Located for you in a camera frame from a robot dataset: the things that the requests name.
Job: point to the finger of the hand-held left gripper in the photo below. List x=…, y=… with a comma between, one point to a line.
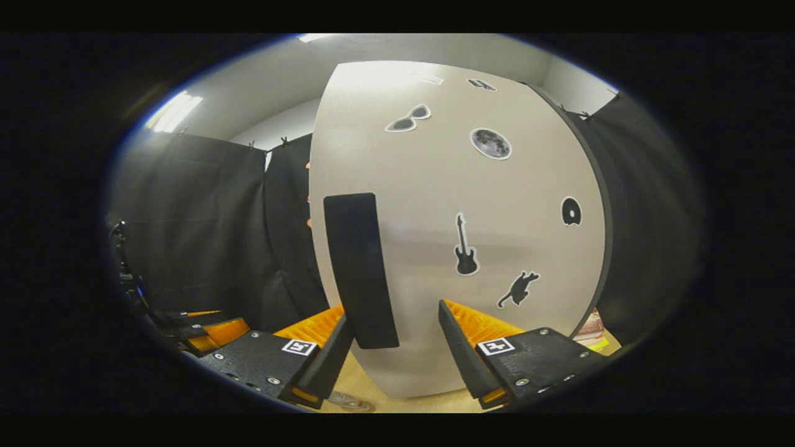
x=186, y=317
x=199, y=332

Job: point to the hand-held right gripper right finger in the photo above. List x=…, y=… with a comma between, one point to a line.
x=466, y=360

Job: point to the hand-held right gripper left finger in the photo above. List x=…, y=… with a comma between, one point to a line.
x=323, y=366

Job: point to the white cabinet door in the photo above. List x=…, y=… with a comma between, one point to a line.
x=435, y=186

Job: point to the black backdrop cloth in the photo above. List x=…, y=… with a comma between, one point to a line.
x=205, y=217

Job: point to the long ceiling light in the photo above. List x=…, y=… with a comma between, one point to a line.
x=312, y=37

